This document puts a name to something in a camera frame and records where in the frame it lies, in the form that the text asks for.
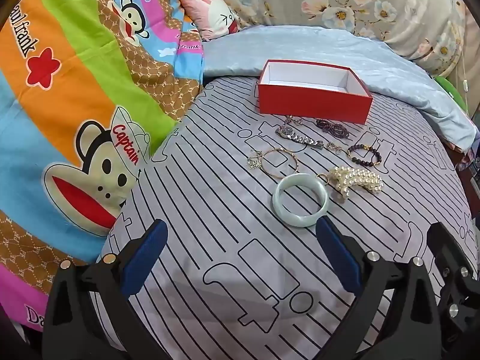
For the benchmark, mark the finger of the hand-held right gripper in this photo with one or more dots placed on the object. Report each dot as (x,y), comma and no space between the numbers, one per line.
(450,266)

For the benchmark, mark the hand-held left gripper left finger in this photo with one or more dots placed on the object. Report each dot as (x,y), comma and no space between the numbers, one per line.
(144,258)

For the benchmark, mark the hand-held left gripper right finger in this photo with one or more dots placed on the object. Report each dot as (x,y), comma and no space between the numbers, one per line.
(337,255)

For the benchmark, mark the pale green jade bangle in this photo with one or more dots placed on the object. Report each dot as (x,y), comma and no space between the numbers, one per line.
(281,206)

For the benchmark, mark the thin gold bangle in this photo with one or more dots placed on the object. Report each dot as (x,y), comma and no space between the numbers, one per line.
(267,168)

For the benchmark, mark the silver metal wristwatch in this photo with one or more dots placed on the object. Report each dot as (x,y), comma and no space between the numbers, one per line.
(285,132)

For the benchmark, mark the red cardboard box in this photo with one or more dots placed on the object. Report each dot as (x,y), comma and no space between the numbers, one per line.
(311,103)

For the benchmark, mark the grey striped bed sheet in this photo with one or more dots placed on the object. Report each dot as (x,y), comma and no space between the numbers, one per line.
(225,213)

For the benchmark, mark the green object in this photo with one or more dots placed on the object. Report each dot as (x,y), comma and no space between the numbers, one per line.
(452,92)

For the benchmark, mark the colourful cartoon monkey blanket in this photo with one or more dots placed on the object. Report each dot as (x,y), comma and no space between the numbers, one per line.
(75,93)

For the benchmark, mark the light blue blanket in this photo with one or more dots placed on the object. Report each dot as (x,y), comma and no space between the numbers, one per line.
(393,71)

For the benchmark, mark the pink cartoon pillow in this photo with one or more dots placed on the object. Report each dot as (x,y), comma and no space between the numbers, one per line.
(213,15)

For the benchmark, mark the grey floral quilt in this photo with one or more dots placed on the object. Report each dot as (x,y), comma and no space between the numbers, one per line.
(318,0)

